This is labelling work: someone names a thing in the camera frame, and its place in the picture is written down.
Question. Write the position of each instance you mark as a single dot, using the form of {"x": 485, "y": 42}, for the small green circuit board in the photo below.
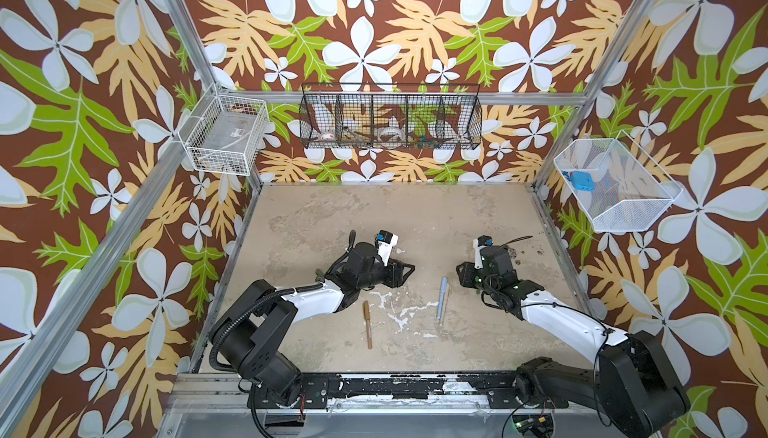
{"x": 530, "y": 426}

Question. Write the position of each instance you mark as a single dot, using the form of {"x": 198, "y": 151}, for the white wire basket left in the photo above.
{"x": 224, "y": 133}

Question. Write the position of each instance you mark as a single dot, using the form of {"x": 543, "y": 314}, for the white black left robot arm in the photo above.
{"x": 246, "y": 340}

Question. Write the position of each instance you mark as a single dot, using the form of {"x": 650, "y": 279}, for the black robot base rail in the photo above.
{"x": 322, "y": 390}

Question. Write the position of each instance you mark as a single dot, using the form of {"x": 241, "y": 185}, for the black wire basket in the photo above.
{"x": 390, "y": 116}

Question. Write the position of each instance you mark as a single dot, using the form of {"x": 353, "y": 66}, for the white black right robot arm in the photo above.
{"x": 630, "y": 381}

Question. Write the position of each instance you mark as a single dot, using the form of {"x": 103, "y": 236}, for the grey blue pen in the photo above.
{"x": 444, "y": 290}

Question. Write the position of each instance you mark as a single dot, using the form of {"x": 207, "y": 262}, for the blue object in basket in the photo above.
{"x": 581, "y": 181}

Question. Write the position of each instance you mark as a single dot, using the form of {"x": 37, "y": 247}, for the white mesh basket right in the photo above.
{"x": 632, "y": 190}

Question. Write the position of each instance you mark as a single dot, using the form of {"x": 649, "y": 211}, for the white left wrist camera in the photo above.
{"x": 384, "y": 242}

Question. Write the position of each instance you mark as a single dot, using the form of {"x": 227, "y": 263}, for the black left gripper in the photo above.
{"x": 395, "y": 271}

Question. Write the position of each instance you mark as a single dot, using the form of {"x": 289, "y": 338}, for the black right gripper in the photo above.
{"x": 475, "y": 273}

